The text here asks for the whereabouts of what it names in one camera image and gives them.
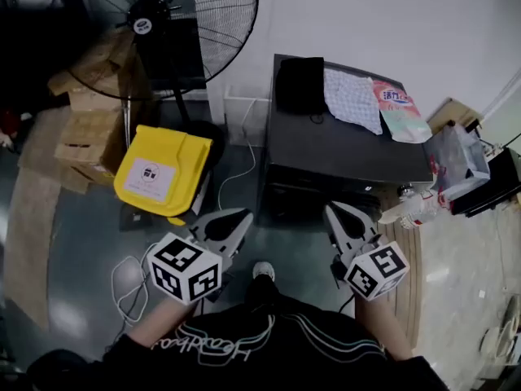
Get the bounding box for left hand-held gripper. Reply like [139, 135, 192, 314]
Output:
[146, 207, 255, 305]

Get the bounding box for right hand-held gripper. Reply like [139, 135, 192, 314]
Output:
[324, 200, 410, 302]

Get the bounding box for black washing machine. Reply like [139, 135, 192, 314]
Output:
[256, 53, 435, 228]

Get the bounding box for person's left forearm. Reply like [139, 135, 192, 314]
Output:
[126, 294, 197, 350]

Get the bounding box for person's right forearm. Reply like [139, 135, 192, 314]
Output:
[352, 291, 414, 362]

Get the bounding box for pink and green detergent bag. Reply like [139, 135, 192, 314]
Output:
[371, 80, 433, 144]

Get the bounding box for person's grey shoe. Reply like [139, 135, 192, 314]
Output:
[252, 261, 276, 281]

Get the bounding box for grey bin body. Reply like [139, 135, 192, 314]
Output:
[118, 168, 213, 232]

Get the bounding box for person's black trouser leg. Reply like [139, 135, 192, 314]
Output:
[243, 276, 286, 315]

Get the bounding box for clear plastic bottle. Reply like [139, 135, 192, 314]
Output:
[397, 182, 449, 231]

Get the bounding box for yellow bin lid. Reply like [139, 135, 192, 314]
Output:
[112, 124, 215, 218]

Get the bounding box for person's black shirt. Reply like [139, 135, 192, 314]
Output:
[26, 295, 451, 391]

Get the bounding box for white patterned cloth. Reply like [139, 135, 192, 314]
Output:
[322, 68, 384, 136]

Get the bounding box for clear plastic bag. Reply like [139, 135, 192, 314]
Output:
[422, 123, 492, 193]

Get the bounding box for black cloth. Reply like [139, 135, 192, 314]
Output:
[275, 56, 326, 116]

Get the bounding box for black box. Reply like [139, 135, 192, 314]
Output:
[446, 145, 521, 219]

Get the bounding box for brown cardboard box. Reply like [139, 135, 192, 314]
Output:
[53, 100, 128, 195]

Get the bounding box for white round discs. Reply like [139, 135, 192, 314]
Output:
[478, 294, 521, 360]

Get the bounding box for cardboard sheet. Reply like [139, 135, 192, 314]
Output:
[2, 106, 73, 330]

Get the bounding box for flattened cardboard box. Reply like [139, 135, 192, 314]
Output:
[47, 25, 142, 102]

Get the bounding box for thin white cable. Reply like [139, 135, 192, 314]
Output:
[217, 99, 258, 212]

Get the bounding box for looped white cable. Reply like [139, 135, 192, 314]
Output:
[110, 253, 152, 326]

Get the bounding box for black pedestal fan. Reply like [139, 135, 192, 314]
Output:
[60, 0, 261, 170]

